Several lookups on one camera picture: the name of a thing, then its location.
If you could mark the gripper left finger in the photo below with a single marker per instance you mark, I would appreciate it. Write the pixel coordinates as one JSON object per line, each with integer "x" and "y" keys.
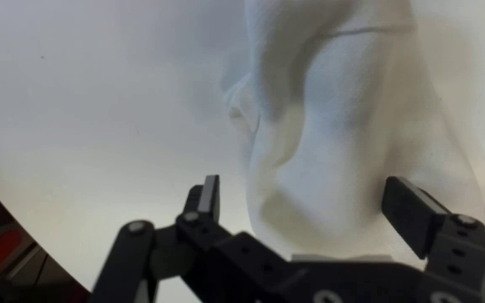
{"x": 209, "y": 244}

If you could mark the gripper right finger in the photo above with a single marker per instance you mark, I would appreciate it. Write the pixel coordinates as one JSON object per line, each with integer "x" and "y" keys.
{"x": 444, "y": 235}

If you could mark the white towel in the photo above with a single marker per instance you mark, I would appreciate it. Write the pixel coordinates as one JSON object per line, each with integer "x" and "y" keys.
{"x": 352, "y": 126}

